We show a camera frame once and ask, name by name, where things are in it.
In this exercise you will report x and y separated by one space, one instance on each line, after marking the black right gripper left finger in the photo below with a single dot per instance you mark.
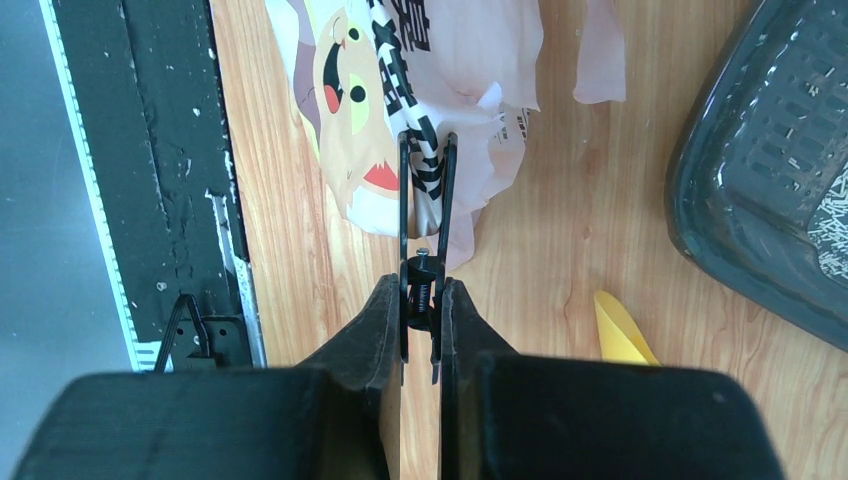
364 359

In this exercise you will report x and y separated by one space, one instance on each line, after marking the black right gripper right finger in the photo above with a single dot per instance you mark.
466 338

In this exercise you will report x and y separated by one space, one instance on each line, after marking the black bag clip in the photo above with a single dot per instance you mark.
422 277

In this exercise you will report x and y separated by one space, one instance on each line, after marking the yellow plastic scoop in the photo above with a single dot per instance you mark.
620 339

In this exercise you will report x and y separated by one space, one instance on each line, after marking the pink cat litter bag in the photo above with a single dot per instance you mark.
416 110

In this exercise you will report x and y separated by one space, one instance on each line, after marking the dark grey litter tray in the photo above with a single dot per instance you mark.
762 143

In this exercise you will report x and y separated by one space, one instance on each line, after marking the white litter granules pile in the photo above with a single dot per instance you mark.
828 230

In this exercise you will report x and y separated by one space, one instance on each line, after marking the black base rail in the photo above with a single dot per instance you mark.
142 86

